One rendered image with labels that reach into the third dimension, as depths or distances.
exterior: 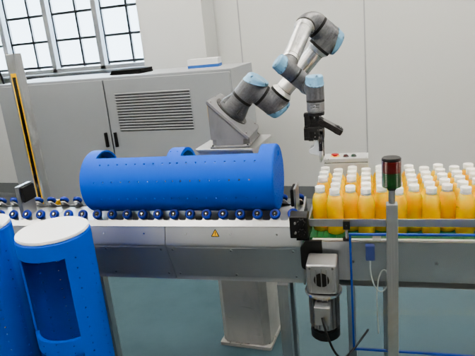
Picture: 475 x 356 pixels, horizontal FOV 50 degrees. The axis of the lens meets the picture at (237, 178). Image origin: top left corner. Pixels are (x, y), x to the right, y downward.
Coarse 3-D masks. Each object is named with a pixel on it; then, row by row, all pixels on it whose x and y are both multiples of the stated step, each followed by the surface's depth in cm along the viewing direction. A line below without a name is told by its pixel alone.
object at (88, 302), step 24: (72, 240) 188; (24, 264) 200; (48, 264) 212; (72, 264) 189; (96, 264) 202; (48, 288) 214; (72, 288) 191; (96, 288) 201; (48, 312) 214; (72, 312) 222; (96, 312) 201; (48, 336) 215; (72, 336) 224; (96, 336) 201
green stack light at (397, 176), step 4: (400, 172) 166; (384, 176) 167; (388, 176) 165; (392, 176) 165; (396, 176) 165; (400, 176) 166; (384, 180) 167; (388, 180) 166; (392, 180) 165; (396, 180) 165; (400, 180) 166; (384, 184) 167; (388, 184) 166; (392, 184) 166; (396, 184) 166; (400, 184) 166; (388, 188) 166; (392, 188) 166; (396, 188) 166
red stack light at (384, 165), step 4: (400, 160) 165; (384, 164) 165; (388, 164) 164; (392, 164) 164; (396, 164) 164; (400, 164) 165; (384, 168) 166; (388, 168) 165; (392, 168) 164; (396, 168) 164; (400, 168) 165; (384, 172) 166; (388, 172) 165; (392, 172) 165; (396, 172) 164
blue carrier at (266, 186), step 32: (96, 160) 226; (128, 160) 221; (160, 160) 217; (192, 160) 213; (224, 160) 209; (256, 160) 205; (96, 192) 223; (128, 192) 219; (160, 192) 216; (192, 192) 212; (224, 192) 208; (256, 192) 205
